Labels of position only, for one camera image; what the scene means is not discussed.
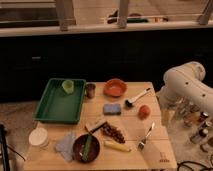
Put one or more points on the wooden railing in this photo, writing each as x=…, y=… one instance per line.
x=100, y=16

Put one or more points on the yellow banana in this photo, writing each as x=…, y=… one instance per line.
x=117, y=146

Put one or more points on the dark brown bowl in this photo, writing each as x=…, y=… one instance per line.
x=79, y=145

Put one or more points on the blue sponge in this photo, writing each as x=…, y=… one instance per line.
x=112, y=109

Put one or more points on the light green plastic cup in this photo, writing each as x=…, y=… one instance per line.
x=68, y=86

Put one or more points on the green plastic tray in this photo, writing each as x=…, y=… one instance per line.
x=57, y=106

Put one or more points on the spice bottle with dark cap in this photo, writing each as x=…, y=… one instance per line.
x=198, y=136

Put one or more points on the black stand at left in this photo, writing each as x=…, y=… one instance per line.
x=3, y=148

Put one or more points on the white handled dish brush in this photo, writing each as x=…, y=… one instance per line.
x=130, y=102

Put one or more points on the green vegetable stick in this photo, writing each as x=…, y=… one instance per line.
x=87, y=148

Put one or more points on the metal fork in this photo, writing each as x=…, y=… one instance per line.
x=142, y=142

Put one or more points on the orange plastic bowl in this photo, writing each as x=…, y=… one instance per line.
x=115, y=87

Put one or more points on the wooden handled scrub brush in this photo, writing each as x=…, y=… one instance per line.
x=94, y=126

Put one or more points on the orange round fruit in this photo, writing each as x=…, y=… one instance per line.
x=144, y=112

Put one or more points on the blue grey cloth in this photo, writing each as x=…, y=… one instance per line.
x=65, y=146

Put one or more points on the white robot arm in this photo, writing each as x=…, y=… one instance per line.
x=185, y=81

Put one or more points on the small metal cup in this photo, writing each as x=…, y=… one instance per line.
x=90, y=90

